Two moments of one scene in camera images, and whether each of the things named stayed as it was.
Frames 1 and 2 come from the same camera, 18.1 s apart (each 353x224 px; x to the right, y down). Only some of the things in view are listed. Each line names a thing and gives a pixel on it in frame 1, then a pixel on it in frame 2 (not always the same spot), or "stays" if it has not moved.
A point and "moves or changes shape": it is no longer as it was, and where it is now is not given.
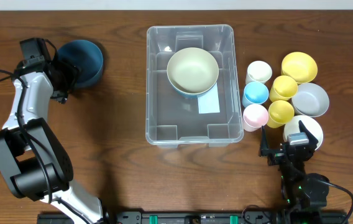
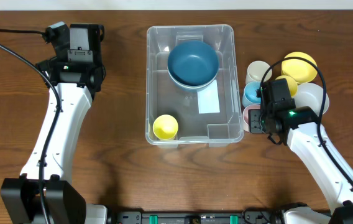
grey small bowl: (310, 99) stays
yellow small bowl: (299, 66) stays
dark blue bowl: (85, 55) moves or changes shape
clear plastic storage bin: (192, 94) stays
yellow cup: (280, 112) moves or changes shape
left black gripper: (66, 79) → (81, 32)
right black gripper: (284, 152) → (255, 121)
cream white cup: (258, 71) stays
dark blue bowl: (190, 96) → (191, 88)
